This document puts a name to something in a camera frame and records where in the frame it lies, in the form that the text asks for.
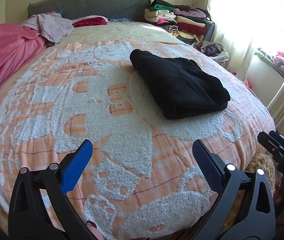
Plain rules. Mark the grey padded headboard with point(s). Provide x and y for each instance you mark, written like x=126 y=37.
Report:
x=94 y=2

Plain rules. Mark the red pillow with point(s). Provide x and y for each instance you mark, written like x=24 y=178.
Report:
x=89 y=21

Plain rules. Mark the person's left hand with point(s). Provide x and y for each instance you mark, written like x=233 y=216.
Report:
x=94 y=232

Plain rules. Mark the white bag of clothes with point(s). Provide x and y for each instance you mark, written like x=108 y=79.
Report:
x=212 y=48

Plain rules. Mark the black sweater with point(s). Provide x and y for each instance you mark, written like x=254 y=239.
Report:
x=179 y=85

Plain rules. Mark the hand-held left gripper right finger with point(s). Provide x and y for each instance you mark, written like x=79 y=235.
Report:
x=207 y=166

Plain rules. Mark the green cloth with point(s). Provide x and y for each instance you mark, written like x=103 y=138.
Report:
x=264 y=56

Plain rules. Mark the blue patterned cloth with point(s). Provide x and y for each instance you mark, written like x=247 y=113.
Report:
x=120 y=20

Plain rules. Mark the pink bedsheet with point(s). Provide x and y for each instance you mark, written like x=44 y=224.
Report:
x=6 y=52

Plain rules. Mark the dark grey cabinet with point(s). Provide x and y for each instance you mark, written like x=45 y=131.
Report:
x=209 y=31

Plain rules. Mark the stack of folded clothes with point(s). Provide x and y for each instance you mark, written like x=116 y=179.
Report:
x=182 y=20

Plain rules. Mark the cream curtain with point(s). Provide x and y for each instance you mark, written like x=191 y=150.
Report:
x=232 y=30

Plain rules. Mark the red bag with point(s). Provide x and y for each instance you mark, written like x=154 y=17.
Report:
x=249 y=83

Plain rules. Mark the light pink garment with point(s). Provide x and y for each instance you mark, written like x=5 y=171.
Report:
x=54 y=26

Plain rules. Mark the orange white printed blanket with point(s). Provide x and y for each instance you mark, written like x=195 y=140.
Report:
x=122 y=135

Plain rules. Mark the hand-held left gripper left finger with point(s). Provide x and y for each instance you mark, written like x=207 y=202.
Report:
x=78 y=167

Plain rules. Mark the pink blue cloth bundle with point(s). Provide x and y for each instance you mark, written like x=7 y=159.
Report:
x=283 y=61

